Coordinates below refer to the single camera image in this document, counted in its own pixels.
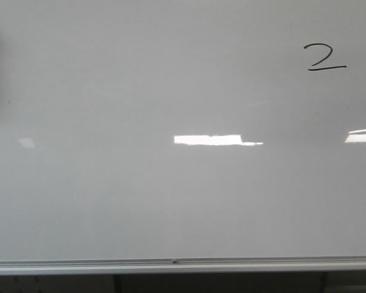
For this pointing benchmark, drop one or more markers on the grey perforated panel under board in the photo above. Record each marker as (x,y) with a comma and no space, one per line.
(57,283)

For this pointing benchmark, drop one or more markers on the white whiteboard with aluminium frame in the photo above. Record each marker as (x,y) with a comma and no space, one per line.
(182,136)

